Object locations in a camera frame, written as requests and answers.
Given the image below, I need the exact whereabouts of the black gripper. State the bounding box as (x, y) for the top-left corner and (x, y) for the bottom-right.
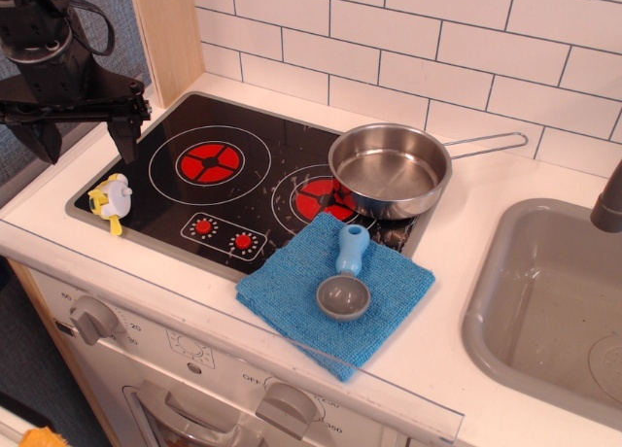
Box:
(1, 31), (151, 164)

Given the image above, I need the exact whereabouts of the stainless steel pot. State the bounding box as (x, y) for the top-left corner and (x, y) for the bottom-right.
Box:
(328, 122), (529, 221)

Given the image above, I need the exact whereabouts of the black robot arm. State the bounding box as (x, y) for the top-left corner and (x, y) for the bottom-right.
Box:
(1, 0), (151, 164)

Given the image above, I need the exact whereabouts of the yellow white toy timer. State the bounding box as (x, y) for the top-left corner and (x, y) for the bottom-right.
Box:
(87, 173), (132, 236)

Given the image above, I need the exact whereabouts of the black toy stovetop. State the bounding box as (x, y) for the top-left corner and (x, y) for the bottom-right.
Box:
(67, 93), (429, 280)

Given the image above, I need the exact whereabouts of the wooden side panel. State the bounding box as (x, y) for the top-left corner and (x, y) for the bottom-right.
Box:
(132, 0), (204, 108)

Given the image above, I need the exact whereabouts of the grey left oven knob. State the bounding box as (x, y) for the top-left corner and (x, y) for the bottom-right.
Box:
(69, 295), (119, 346)

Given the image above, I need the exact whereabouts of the grey oven knob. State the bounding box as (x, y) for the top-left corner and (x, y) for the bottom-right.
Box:
(69, 295), (119, 346)
(256, 383), (319, 440)

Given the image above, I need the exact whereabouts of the blue folded cloth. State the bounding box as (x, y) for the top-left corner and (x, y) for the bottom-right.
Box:
(236, 214), (435, 381)

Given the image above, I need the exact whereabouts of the white toy oven front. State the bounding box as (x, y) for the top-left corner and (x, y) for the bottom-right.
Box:
(32, 271), (463, 446)

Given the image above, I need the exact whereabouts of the orange object at corner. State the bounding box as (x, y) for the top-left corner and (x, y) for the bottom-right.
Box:
(18, 428), (69, 447)

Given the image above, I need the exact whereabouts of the blue grey measuring scoop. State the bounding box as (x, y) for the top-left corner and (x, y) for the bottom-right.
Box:
(316, 224), (371, 322)

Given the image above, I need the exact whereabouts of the grey right oven knob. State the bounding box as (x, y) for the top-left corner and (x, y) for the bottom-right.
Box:
(256, 383), (319, 440)

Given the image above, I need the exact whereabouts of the grey sink basin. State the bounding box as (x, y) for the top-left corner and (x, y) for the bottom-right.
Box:
(463, 198), (621, 430)

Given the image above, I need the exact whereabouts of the grey faucet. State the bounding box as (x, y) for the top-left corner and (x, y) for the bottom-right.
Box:
(590, 161), (622, 233)

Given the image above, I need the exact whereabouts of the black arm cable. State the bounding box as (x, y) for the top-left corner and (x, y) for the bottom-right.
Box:
(67, 0), (117, 57)

